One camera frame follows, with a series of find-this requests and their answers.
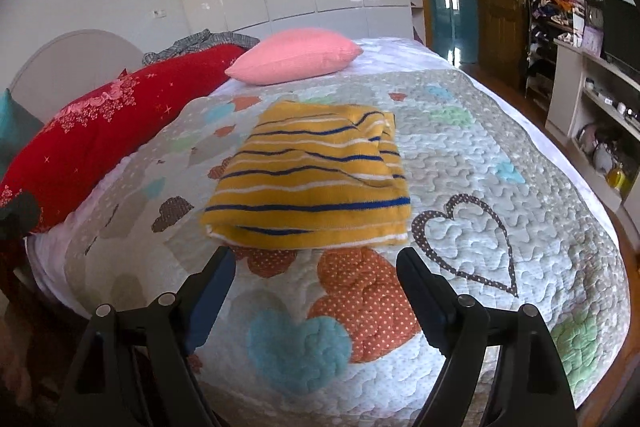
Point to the grey knit garment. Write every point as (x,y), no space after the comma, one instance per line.
(198,42)

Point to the small desk clock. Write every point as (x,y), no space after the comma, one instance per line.
(594,13)

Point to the heart patterned quilted bedspread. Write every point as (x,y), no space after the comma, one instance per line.
(501,222)

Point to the cluttered black shoe rack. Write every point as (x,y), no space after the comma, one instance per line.
(547,22)

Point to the white rounded headboard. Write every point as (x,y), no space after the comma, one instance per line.
(70,66)

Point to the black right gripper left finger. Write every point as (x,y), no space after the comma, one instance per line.
(132,368)

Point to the teal cushion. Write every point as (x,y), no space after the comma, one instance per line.
(17,128)

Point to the black television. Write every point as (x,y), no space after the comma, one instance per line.
(621,33)

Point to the red floral duvet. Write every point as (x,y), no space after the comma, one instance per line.
(58,169)

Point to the white tv cabinet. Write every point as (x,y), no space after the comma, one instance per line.
(587,116)

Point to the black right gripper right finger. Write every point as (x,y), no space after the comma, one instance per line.
(530,387)

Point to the yellow striped knit sweater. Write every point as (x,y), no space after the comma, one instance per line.
(313,176)

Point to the pink pillow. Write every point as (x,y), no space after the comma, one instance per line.
(294,54)

